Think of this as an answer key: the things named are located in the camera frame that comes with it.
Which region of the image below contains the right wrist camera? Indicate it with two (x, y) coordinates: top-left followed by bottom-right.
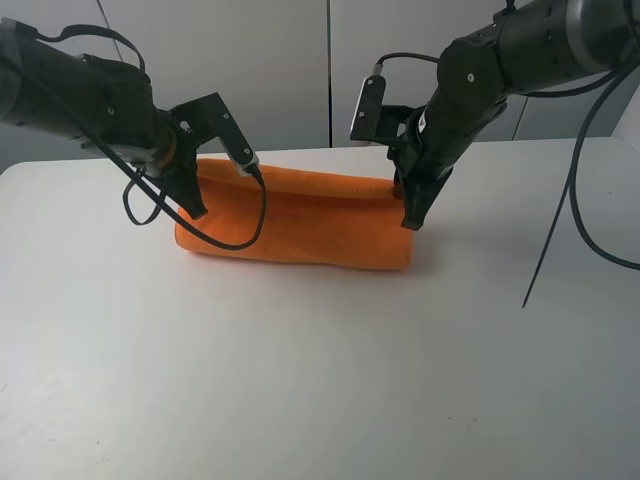
(350, 74), (414, 148)

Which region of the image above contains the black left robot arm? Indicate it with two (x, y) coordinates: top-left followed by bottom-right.
(1, 18), (206, 219)

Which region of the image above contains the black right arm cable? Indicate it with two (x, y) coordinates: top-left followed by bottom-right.
(374, 0), (640, 309)

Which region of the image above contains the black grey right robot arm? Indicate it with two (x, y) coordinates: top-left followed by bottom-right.
(388, 1), (639, 231)

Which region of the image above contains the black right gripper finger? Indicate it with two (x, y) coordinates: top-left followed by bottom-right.
(401, 179), (440, 230)

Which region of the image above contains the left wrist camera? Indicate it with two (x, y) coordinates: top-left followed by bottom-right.
(169, 93), (259, 176)

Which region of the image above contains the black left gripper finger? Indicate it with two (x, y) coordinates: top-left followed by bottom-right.
(167, 172), (207, 220)

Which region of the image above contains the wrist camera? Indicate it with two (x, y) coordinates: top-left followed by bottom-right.
(169, 93), (259, 176)
(350, 74), (414, 148)

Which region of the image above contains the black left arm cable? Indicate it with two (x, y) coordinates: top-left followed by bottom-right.
(0, 24), (267, 252)

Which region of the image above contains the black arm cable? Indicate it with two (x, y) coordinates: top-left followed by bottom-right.
(374, 0), (640, 309)
(0, 24), (267, 252)

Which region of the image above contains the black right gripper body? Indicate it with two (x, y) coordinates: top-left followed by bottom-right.
(387, 112), (455, 195)

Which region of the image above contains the orange terry towel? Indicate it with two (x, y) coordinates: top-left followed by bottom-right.
(193, 158), (413, 271)

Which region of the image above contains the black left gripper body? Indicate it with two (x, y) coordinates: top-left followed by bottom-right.
(134, 119), (200, 193)

